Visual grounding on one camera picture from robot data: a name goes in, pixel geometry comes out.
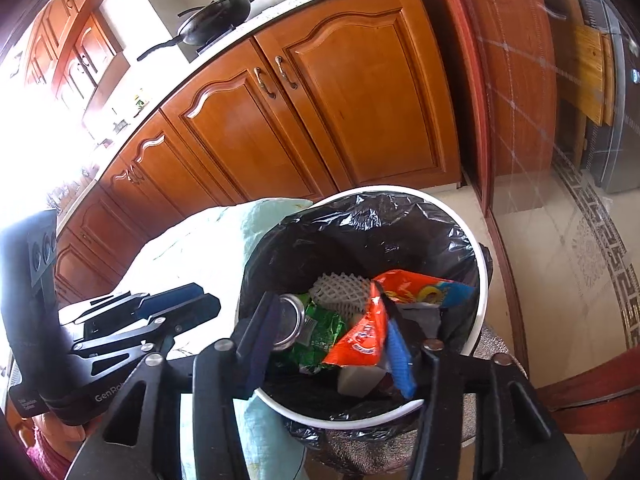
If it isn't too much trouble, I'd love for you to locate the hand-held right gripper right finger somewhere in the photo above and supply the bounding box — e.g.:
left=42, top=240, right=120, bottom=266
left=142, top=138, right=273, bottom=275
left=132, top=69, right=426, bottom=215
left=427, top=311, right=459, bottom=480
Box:
left=370, top=280, right=588, bottom=480

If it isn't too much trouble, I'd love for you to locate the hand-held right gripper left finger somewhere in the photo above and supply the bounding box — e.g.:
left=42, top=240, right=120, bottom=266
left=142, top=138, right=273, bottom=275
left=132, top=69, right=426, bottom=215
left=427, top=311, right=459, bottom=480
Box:
left=65, top=292, right=283, bottom=480

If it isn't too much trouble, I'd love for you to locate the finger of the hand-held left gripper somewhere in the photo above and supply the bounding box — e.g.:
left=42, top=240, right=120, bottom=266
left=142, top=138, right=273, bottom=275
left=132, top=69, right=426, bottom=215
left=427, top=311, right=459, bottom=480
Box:
left=72, top=294, right=222, bottom=361
left=59, top=282, right=206, bottom=346

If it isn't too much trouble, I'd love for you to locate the orange snack packet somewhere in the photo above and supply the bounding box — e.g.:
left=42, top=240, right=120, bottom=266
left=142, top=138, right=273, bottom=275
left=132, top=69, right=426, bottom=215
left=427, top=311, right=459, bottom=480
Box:
left=322, top=295, right=396, bottom=368

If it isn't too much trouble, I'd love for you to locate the white round bin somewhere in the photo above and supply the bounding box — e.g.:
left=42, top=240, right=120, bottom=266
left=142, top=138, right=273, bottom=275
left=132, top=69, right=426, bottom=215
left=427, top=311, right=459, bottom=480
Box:
left=237, top=186, right=493, bottom=431

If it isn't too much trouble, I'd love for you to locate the white trash bin black liner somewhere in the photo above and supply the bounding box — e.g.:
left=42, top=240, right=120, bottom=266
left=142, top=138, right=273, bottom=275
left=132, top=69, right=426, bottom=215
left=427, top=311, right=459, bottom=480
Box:
left=235, top=192, right=496, bottom=453

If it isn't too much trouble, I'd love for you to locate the person's left forearm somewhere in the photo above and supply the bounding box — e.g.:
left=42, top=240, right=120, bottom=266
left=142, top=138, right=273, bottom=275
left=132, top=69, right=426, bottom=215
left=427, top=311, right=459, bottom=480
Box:
left=25, top=437, right=77, bottom=480

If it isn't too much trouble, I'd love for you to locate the person's left hand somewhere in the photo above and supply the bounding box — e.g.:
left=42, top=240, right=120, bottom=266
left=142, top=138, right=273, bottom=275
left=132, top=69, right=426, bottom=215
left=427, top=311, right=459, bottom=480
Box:
left=15, top=411, right=91, bottom=445

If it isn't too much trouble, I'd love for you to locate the aluminium drink can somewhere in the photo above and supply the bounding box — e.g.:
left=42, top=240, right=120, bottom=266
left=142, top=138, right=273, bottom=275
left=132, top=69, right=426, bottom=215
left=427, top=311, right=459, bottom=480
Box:
left=272, top=294, right=307, bottom=351

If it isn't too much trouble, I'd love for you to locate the grey paper scrap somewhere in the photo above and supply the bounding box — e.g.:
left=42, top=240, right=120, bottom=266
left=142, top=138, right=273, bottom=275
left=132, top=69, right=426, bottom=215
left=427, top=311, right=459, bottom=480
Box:
left=400, top=305, right=443, bottom=341

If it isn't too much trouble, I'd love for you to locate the white small box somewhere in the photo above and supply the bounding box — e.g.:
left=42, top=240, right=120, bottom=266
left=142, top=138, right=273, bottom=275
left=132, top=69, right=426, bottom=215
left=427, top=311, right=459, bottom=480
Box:
left=337, top=362, right=391, bottom=398

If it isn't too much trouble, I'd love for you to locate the green snack packet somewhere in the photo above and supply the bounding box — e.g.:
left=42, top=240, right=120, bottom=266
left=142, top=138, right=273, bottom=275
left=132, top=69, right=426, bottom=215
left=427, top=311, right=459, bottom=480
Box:
left=287, top=300, right=348, bottom=373

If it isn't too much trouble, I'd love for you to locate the wooden drawer cabinet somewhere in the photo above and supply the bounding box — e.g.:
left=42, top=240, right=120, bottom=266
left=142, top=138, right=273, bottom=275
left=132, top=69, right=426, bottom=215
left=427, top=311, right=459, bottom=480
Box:
left=52, top=187, right=151, bottom=306

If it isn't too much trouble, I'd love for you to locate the red and blue snack packet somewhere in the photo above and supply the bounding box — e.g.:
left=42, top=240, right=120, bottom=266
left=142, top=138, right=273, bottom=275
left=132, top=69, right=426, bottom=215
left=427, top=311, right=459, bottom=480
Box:
left=372, top=269, right=478, bottom=308

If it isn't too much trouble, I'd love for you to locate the pale green cloth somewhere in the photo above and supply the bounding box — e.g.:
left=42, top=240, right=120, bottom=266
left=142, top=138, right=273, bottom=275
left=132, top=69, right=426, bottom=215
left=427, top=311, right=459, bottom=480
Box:
left=120, top=198, right=313, bottom=480

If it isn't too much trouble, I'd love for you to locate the white foam fruit net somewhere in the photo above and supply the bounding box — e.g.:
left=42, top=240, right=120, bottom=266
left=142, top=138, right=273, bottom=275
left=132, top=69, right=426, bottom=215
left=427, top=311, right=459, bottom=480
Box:
left=307, top=271, right=373, bottom=318

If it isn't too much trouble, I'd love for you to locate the narrow wooden cabinet door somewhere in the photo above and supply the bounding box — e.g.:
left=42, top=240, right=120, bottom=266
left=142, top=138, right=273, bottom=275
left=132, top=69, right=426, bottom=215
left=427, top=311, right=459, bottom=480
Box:
left=100, top=110, right=241, bottom=221

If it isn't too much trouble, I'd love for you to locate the arched wooden cabinet door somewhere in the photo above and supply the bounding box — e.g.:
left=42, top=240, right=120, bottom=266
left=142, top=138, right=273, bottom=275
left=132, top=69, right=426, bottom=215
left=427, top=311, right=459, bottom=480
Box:
left=160, top=37, right=338, bottom=206

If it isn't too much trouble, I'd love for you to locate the curved red wooden chair back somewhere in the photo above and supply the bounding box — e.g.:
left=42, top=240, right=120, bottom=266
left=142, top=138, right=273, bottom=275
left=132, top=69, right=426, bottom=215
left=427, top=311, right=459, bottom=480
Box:
left=537, top=345, right=640, bottom=441

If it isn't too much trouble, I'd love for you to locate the large wooden cabinet door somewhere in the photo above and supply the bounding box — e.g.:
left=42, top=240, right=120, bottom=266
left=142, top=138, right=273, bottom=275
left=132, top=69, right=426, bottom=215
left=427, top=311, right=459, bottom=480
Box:
left=252, top=0, right=463, bottom=191

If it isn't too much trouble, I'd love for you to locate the black wok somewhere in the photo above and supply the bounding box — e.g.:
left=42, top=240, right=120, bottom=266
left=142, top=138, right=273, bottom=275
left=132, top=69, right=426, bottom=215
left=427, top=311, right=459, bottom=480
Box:
left=136, top=0, right=257, bottom=62

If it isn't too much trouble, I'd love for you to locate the grey refrigerator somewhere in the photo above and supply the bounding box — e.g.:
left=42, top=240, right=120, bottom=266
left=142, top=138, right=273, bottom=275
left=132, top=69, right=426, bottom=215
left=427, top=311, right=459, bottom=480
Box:
left=585, top=0, right=640, bottom=196

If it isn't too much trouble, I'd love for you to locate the folded light wooden table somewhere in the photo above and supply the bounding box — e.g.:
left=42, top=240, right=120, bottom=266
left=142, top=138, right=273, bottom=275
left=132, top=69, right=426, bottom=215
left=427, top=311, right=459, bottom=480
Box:
left=570, top=22, right=618, bottom=128

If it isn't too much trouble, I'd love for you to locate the wooden wall cabinet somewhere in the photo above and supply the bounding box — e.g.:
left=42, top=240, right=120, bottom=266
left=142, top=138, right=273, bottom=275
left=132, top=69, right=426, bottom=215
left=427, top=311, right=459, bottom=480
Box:
left=22, top=0, right=131, bottom=121

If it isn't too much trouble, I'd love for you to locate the red wooden sliding door frame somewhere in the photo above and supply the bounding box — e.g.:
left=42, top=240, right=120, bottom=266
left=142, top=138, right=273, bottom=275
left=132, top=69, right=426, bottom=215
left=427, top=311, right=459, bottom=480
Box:
left=412, top=0, right=531, bottom=371

